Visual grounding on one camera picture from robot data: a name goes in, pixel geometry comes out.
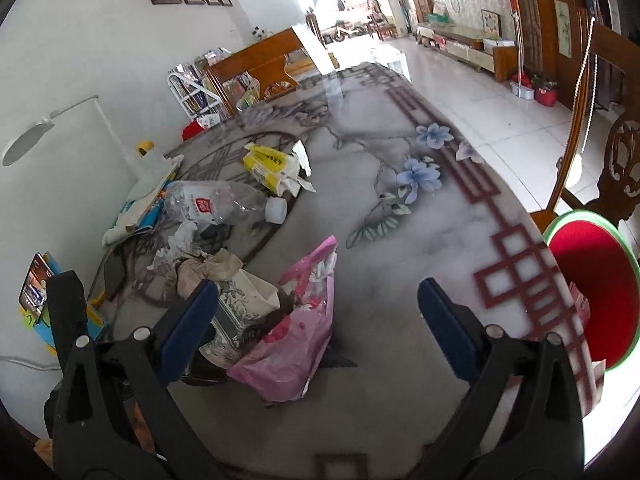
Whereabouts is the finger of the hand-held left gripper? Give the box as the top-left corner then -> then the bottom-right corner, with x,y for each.
46,270 -> 91,357

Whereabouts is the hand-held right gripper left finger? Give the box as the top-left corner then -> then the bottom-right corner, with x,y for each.
52,279 -> 226,480

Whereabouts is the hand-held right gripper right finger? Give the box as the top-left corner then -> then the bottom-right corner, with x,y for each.
418,278 -> 587,480

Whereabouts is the pale pink plastic bag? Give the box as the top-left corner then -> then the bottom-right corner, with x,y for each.
227,235 -> 339,404

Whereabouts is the red bin with green rim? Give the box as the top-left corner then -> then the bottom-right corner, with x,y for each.
542,209 -> 640,374

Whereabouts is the yellow white pack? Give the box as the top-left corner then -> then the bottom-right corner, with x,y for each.
242,140 -> 315,197

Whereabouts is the blue yellow phone stand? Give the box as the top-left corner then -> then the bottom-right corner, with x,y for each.
20,255 -> 109,357

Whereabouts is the smartphone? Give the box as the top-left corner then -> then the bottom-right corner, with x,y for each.
19,252 -> 54,314

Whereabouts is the patterned paper bag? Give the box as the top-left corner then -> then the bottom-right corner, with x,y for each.
200,269 -> 297,367

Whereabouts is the crumpled beige paper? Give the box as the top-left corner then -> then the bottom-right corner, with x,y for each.
177,250 -> 247,307

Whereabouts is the crumpled white paper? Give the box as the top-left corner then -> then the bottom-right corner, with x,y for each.
149,222 -> 202,282

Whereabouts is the small black wrapper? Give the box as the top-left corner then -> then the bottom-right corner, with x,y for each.
200,222 -> 234,257

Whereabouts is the blue printed packet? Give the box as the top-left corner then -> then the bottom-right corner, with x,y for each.
125,194 -> 167,232

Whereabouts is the crushed clear plastic bottle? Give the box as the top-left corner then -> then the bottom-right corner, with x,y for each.
164,180 -> 289,227

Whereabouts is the white desk lamp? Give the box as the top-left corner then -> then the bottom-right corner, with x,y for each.
2,95 -> 187,197

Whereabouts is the carved wooden chair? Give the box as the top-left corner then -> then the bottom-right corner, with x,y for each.
529,9 -> 640,242

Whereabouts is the red basin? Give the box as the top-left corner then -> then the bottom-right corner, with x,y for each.
532,78 -> 559,108

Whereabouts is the white coffee table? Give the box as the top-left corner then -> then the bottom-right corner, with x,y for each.
369,44 -> 414,82

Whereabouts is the wooden bench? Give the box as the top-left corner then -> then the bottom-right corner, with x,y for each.
202,27 -> 322,117

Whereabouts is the wooden television cabinet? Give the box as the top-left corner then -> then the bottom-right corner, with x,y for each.
417,19 -> 519,82

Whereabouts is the child tricycle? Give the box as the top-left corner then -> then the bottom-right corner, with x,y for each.
322,19 -> 372,44

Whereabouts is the white cable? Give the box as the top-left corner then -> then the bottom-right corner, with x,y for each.
0,355 -> 64,374

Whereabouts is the white wire rack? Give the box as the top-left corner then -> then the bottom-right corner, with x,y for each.
167,49 -> 237,122

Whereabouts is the mop with white handle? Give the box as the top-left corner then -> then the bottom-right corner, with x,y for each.
507,0 -> 534,92

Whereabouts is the small standing picture frame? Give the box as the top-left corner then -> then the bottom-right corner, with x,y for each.
481,9 -> 503,37

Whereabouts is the short green wall scroll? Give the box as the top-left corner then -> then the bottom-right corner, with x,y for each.
554,0 -> 574,59

